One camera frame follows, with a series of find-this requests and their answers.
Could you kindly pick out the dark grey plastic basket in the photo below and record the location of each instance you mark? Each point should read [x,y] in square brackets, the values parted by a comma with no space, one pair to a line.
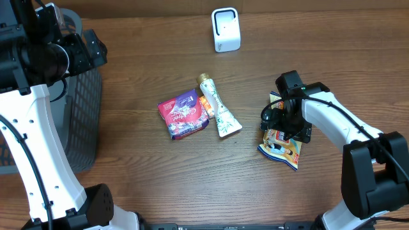
[76,117]

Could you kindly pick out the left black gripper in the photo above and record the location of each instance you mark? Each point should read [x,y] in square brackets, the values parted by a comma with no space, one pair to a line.
[76,44]

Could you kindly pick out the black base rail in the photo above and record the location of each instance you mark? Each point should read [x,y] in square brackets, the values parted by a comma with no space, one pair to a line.
[223,226]

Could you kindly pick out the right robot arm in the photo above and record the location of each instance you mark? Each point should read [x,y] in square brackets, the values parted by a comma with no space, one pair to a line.
[374,178]

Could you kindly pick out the small orange packet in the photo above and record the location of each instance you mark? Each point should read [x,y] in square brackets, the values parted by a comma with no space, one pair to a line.
[208,108]

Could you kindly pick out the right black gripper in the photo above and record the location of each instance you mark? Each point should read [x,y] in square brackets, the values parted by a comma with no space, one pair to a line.
[302,133]

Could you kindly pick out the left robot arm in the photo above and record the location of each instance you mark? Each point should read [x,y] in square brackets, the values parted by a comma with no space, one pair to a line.
[34,55]

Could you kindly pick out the white bottle gold cap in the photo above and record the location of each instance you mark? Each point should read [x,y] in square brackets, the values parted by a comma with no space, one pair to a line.
[226,122]

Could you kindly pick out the white barcode scanner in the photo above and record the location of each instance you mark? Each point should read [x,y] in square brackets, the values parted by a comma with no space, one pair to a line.
[226,29]

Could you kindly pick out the purple red pad package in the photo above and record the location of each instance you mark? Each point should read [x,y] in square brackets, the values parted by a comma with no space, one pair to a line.
[183,114]

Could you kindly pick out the yellow wipes package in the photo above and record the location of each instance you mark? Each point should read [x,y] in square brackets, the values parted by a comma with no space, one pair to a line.
[276,148]

